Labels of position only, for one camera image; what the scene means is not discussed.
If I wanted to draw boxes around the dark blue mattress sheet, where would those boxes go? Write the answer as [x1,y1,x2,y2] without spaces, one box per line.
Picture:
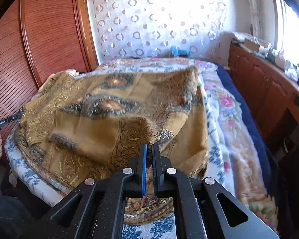
[216,64,280,204]

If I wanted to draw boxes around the blue floral linen sheet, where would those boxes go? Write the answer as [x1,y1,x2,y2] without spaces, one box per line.
[5,127,177,238]

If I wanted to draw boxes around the teal object behind bed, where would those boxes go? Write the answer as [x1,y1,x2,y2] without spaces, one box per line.
[168,45,190,58]

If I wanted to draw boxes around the floral bed blanket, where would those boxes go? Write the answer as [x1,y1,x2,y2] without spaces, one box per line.
[95,58,278,230]

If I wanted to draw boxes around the window with wooden frame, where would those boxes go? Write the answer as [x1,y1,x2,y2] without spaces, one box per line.
[274,0,299,65]

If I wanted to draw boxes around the wooden side cabinet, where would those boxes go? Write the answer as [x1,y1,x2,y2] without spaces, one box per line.
[228,44,299,140]

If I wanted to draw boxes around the beige folded blanket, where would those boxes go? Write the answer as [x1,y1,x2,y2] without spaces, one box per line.
[38,69,79,93]

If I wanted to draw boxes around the white circle-patterned curtain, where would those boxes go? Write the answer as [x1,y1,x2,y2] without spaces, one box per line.
[88,0,227,61]

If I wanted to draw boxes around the cardboard box on cabinet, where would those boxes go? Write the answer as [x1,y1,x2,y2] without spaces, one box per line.
[244,38,260,52]

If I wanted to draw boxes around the golden brown patterned cloth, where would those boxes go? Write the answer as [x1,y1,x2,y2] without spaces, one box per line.
[16,65,210,224]

